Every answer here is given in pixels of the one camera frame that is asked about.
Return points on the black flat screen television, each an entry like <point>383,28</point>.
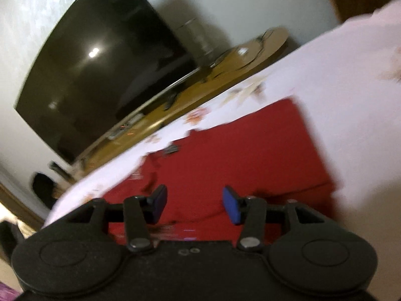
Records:
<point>94,69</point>

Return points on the black bag on chair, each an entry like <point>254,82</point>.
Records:
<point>44,189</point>

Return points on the bed with floral sheet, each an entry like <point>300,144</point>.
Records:
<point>344,69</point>

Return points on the silver set-top box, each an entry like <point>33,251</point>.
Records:
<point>125,127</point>

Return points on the wooden television cabinet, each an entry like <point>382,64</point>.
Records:
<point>188,98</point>

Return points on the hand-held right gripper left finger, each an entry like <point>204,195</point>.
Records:
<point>160,201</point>

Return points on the small white object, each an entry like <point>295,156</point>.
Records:
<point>242,51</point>

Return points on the clear glass vase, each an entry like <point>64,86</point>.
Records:
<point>197,40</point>

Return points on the red garment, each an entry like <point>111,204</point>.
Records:
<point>235,150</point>

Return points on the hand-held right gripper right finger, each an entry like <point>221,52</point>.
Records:
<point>231,203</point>

